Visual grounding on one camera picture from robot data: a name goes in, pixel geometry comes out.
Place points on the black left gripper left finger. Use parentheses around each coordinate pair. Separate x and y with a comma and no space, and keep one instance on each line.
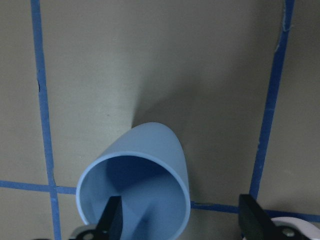
(110,224)

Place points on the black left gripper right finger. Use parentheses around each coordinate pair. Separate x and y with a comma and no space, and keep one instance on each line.
(253,221)

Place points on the blue cup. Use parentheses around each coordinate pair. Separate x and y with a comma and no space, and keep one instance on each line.
(147,168)

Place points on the pink bowl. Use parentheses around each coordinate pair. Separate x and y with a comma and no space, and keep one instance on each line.
(304,227)

